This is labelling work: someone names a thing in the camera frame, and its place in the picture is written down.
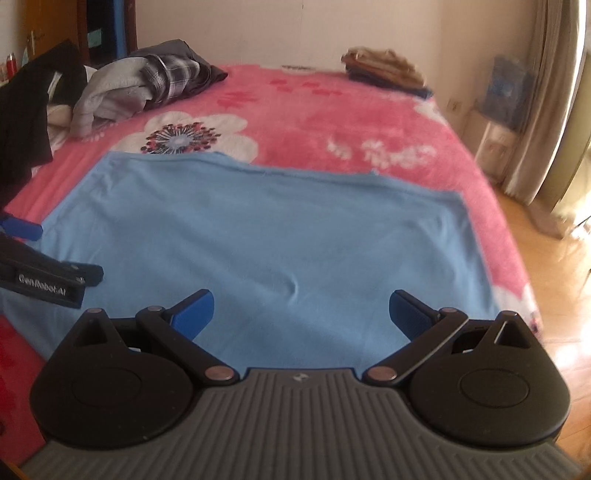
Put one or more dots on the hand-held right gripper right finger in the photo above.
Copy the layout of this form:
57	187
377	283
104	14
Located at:
406	318

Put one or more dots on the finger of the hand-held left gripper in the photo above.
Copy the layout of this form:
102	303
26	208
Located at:
55	267
21	229

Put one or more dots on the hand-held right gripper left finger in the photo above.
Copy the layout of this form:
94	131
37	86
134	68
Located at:
194	316

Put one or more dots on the light blue t-shirt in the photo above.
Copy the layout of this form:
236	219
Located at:
258	230

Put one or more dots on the folded tan clothes stack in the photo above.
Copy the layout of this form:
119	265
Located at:
383	69

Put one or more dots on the black garment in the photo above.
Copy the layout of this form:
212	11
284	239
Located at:
23	120

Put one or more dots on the pink floral blanket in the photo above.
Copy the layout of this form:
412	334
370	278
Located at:
332	120

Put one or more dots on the dark plaid shirt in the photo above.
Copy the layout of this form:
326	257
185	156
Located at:
180	74

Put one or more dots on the beige curtain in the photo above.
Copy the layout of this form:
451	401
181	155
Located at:
554	115

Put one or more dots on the wooden door frame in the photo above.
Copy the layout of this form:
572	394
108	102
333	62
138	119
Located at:
78	23

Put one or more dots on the white wall socket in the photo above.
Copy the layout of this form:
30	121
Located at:
455	106

